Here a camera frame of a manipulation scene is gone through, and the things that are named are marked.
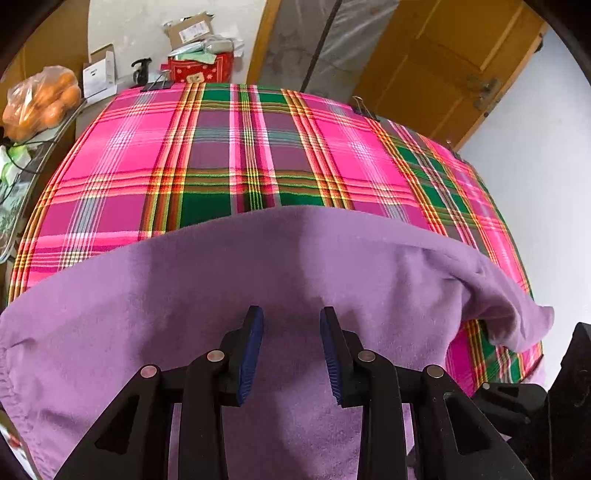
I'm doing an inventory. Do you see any white cardboard box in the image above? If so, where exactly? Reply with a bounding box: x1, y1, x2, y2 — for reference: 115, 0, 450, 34
82, 44, 116, 104

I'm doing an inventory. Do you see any pink green plaid blanket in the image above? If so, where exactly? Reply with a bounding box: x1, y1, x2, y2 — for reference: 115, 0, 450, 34
7, 83, 546, 398

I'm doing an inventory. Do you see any bag of oranges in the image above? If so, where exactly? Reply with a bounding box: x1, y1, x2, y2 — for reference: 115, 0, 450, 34
2, 65, 83, 141

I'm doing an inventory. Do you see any black spray bottle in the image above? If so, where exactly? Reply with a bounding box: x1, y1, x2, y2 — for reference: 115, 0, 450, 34
130, 58, 153, 88

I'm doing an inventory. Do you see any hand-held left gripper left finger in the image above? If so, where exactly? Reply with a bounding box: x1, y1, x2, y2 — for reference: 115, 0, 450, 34
55, 305, 265, 480

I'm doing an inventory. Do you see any green tissue pack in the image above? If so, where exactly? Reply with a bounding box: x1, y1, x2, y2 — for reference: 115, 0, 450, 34
0, 143, 31, 185

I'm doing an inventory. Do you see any purple fleece garment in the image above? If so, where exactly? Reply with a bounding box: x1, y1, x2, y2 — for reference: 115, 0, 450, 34
0, 205, 555, 480

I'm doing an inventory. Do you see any glass folding table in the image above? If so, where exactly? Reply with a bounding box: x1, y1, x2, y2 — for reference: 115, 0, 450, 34
0, 99, 88, 264

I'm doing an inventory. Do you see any wooden door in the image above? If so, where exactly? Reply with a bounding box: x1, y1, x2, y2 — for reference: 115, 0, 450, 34
353, 0, 550, 151

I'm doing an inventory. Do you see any brown cardboard parcel box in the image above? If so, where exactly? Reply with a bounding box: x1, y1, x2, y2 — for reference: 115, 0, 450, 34
161, 13, 215, 49

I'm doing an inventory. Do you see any red patterned box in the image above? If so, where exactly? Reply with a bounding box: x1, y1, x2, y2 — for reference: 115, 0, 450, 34
167, 52, 234, 85

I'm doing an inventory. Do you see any clear plastic door curtain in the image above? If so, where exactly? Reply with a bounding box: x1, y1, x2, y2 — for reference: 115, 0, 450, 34
265, 0, 398, 100

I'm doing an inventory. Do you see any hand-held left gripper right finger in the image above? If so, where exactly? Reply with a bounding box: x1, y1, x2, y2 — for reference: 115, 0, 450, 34
321, 307, 532, 480

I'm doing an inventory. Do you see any metal door handle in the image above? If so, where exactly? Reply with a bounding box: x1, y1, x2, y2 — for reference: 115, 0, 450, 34
466, 76, 502, 109

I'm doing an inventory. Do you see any wooden door frame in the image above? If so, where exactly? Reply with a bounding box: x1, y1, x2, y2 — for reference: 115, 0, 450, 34
245, 0, 282, 86

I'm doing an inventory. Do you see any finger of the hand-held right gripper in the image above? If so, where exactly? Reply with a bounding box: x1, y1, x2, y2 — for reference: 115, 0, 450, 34
473, 382, 550, 439

